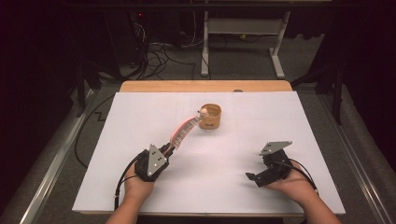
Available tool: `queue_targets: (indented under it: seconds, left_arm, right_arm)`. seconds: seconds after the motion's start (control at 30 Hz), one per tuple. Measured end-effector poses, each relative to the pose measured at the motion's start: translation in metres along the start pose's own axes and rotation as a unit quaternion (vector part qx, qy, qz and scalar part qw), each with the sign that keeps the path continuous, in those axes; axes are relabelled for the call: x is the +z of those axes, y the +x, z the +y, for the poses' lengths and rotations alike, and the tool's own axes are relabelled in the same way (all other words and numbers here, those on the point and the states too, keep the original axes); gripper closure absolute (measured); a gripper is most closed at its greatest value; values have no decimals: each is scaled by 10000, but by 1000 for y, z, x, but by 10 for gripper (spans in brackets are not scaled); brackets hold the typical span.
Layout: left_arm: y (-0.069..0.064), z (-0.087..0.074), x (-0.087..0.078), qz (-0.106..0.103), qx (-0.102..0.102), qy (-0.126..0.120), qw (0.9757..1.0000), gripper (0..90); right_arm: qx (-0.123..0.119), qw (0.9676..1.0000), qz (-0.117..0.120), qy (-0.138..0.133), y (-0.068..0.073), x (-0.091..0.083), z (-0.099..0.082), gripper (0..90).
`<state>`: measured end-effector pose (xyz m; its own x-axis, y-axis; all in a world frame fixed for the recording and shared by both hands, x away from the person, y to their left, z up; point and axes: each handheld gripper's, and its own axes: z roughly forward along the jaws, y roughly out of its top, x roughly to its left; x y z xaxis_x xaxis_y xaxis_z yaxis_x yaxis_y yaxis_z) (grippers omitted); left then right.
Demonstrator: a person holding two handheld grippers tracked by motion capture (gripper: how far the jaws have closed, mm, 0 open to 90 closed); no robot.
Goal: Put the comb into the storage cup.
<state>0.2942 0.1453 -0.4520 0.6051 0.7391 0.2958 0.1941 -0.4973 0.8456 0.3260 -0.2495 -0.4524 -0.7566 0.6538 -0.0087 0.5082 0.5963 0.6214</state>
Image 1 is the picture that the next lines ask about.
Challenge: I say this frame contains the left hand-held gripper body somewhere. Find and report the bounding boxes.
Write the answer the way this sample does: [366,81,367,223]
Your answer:
[134,143,171,182]

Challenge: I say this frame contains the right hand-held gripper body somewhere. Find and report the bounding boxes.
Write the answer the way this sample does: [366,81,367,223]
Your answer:
[253,140,295,189]

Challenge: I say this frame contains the pink hairbrush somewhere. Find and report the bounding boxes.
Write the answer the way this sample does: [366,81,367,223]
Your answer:
[167,115,201,155]

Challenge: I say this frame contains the wooden cup with small figurine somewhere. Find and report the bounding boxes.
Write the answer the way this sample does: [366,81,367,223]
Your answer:
[196,103,222,131]

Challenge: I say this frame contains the person's right hand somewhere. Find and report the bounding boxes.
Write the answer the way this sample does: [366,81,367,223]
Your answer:
[264,161,318,206]

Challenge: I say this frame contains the person's left hand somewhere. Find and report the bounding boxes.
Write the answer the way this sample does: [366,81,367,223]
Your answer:
[124,162,157,203]

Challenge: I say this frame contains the white table mat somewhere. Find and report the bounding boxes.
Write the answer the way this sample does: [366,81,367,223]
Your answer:
[72,91,347,216]

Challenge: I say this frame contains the black metal stand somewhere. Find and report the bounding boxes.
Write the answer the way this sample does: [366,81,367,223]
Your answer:
[290,62,347,125]
[74,62,102,118]

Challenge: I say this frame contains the black computer tower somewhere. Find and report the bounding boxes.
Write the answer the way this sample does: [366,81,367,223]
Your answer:
[104,10,148,68]

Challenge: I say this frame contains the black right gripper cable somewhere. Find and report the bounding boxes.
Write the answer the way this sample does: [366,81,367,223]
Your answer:
[273,158,319,195]

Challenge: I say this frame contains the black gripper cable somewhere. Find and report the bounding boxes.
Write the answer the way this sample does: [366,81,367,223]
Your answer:
[113,153,141,211]
[273,158,319,195]

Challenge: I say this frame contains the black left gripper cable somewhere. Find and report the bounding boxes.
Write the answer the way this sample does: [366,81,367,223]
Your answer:
[113,153,141,211]

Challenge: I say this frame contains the long black floor cable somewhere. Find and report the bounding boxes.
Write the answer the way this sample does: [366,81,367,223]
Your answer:
[74,93,116,169]

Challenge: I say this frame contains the aluminium floor rail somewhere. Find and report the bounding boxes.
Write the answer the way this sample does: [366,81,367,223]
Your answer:
[18,88,94,224]
[317,92,393,224]

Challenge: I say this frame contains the tangle of black floor cables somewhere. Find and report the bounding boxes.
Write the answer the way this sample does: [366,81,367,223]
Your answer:
[124,40,198,81]

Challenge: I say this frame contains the white metal desk frame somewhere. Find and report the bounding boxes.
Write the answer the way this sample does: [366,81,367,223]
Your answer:
[200,10,292,79]

